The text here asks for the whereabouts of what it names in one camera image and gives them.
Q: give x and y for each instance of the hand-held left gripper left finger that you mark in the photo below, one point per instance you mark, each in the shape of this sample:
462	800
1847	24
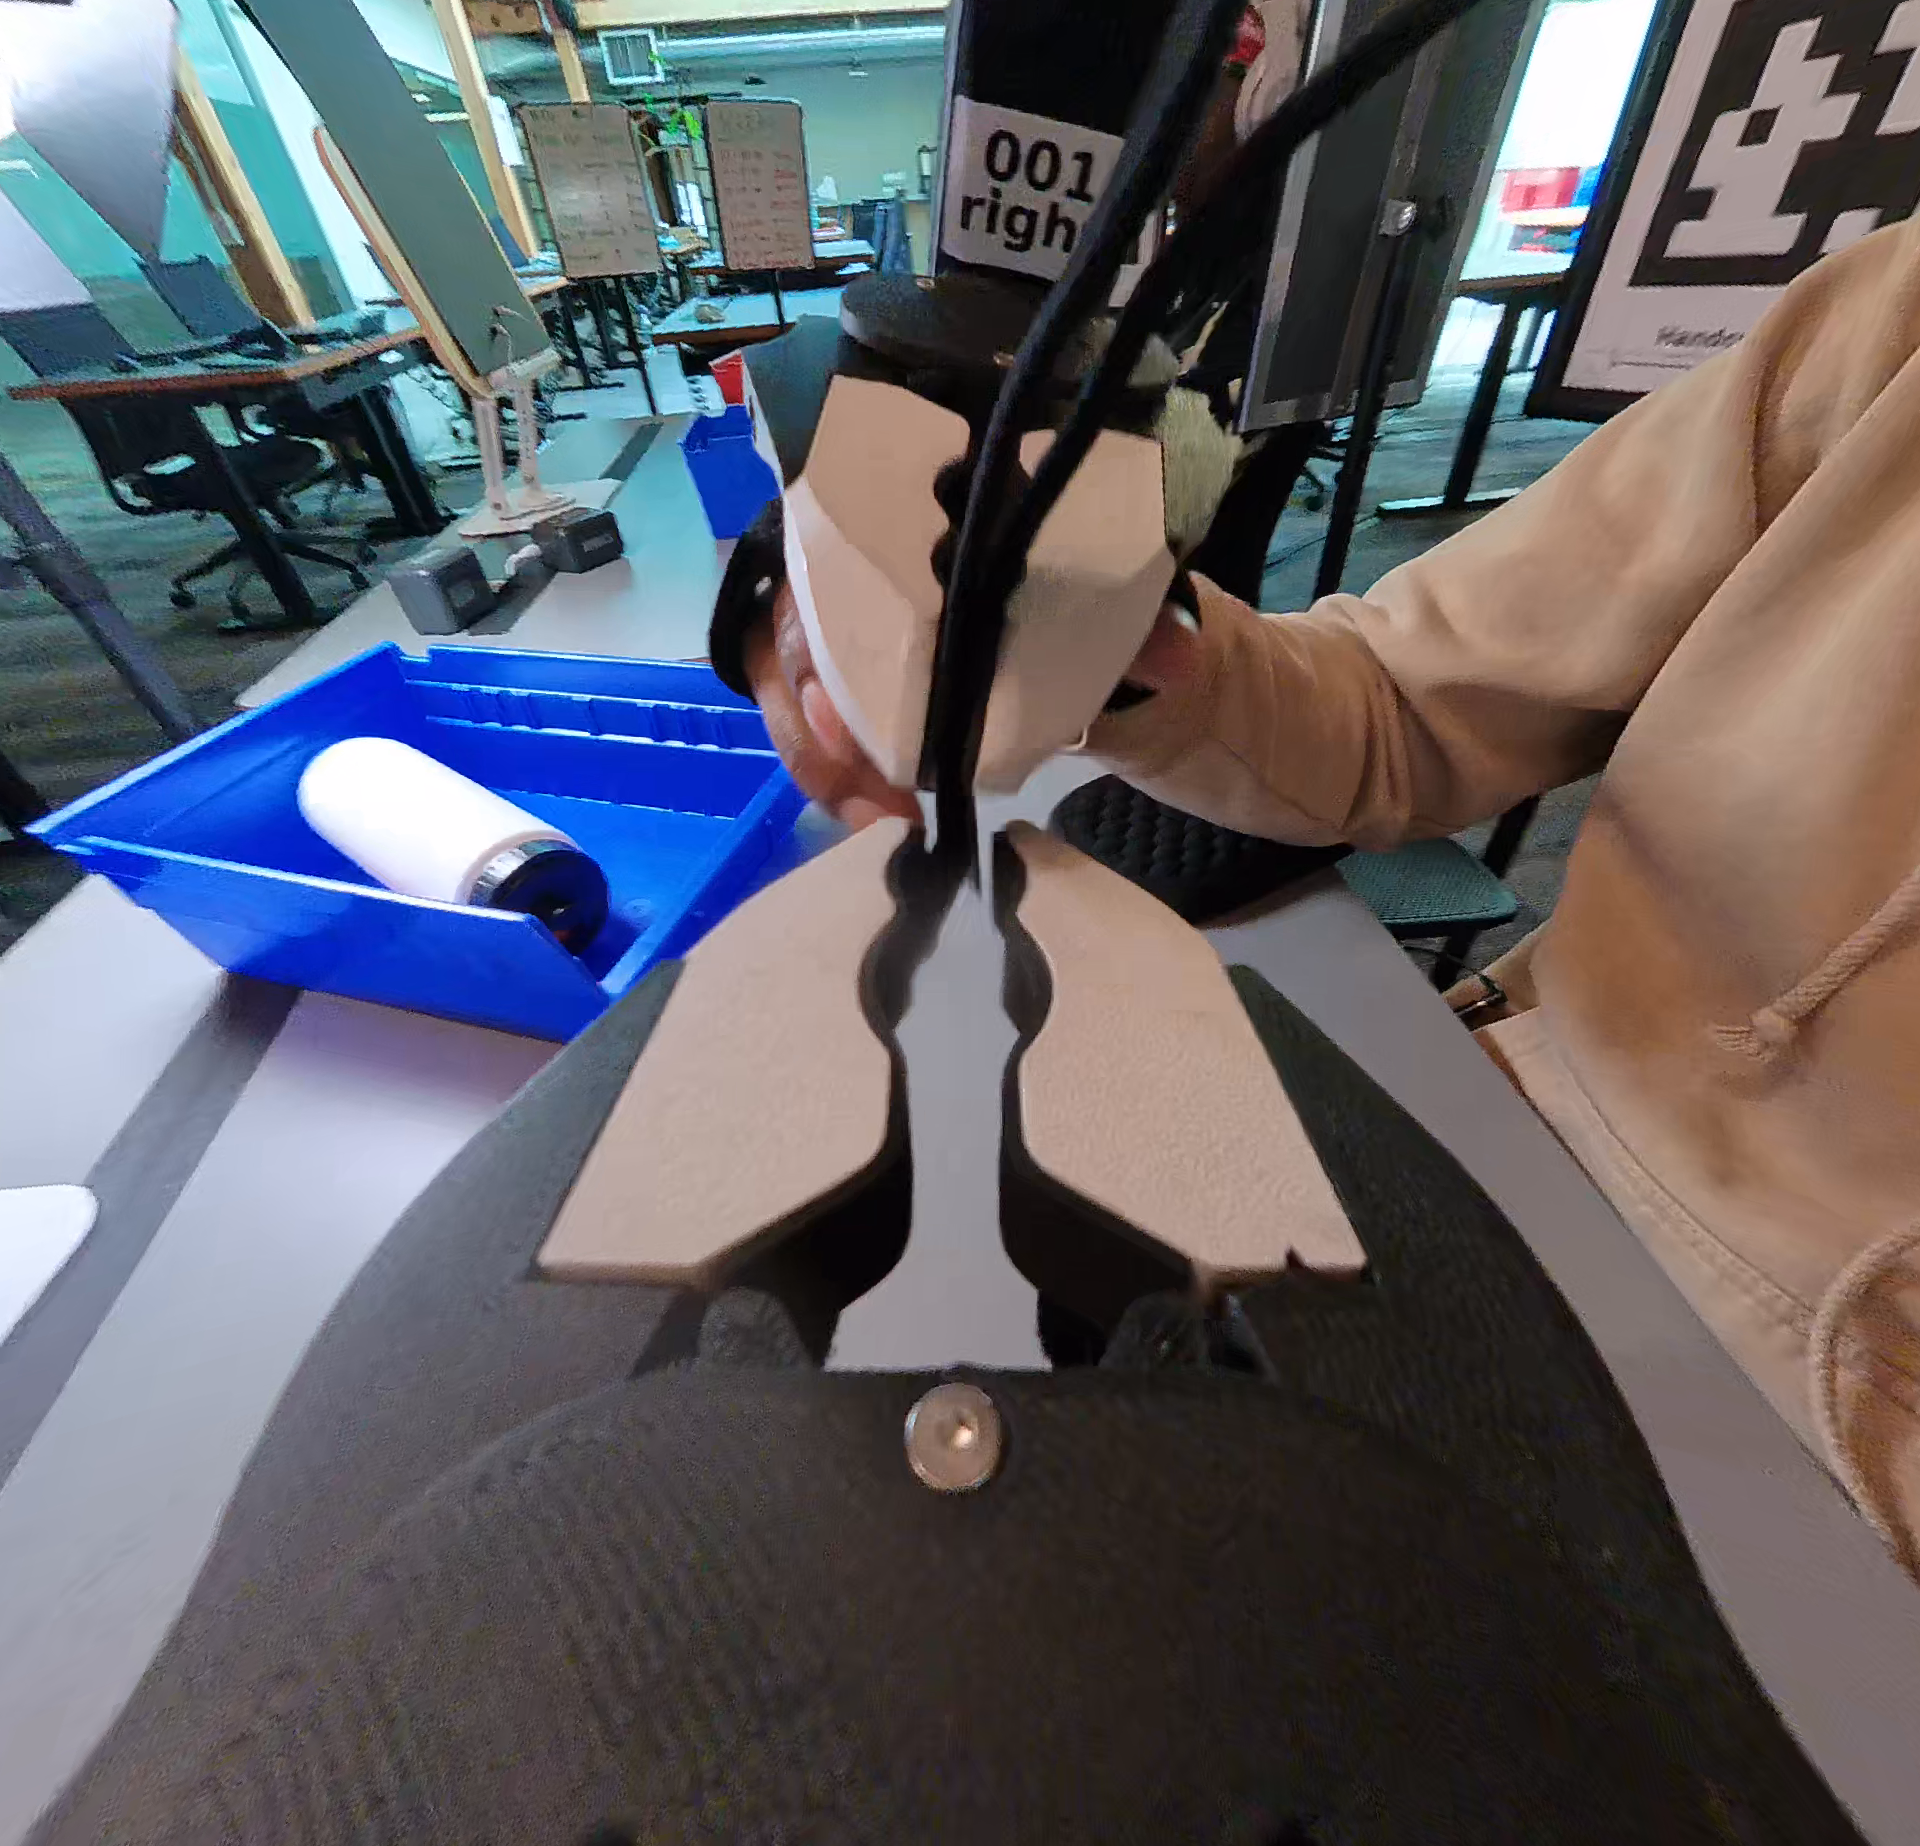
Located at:
751	1096

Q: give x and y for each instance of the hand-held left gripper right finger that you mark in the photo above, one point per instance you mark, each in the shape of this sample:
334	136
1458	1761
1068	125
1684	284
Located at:
1170	1112

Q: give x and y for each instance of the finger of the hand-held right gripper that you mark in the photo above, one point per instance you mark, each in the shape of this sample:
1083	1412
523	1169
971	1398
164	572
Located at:
871	570
1096	570

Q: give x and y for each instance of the white water bottle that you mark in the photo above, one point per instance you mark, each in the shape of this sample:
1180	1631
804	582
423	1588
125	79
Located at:
406	810

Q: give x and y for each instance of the blue plastic bin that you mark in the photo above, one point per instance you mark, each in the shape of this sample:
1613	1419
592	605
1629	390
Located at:
196	856
727	474

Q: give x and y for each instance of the person's right forearm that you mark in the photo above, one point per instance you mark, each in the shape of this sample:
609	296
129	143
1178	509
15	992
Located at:
1501	601

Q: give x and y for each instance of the red plastic bin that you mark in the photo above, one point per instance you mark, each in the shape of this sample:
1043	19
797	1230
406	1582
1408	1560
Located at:
727	380

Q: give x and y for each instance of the black textured pad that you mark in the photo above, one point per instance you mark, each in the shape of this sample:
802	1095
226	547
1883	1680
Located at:
1186	856

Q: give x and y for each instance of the whiteboard on stand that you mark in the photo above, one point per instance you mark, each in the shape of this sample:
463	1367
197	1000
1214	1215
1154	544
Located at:
592	189
758	180

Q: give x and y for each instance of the teal chair seat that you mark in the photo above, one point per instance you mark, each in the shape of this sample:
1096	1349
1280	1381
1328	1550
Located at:
1425	886

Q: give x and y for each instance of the wooden board stand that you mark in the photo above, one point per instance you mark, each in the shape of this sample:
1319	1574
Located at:
526	465

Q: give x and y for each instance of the black easel stand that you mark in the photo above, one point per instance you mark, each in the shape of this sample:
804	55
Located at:
1395	226

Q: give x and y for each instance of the grey dumbbell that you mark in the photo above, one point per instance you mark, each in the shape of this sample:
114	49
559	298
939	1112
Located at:
436	586

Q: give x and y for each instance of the black faced wooden board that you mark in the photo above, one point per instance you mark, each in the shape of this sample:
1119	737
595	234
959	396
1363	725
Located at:
376	136

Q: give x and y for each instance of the wooden top desk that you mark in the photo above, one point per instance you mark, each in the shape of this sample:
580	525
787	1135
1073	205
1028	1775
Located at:
226	369

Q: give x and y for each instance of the black office chair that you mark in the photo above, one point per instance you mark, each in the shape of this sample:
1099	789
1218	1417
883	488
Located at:
196	435

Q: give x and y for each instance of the white board stand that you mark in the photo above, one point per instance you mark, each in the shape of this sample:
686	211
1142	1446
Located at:
38	1255

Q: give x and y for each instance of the framed marker poster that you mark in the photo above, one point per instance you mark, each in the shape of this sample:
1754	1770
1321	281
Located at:
1770	121

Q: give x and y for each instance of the black light stand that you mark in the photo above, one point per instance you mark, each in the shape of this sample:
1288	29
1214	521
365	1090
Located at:
90	601

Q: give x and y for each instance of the softbox light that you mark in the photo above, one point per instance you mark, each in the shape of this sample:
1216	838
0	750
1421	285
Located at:
75	105

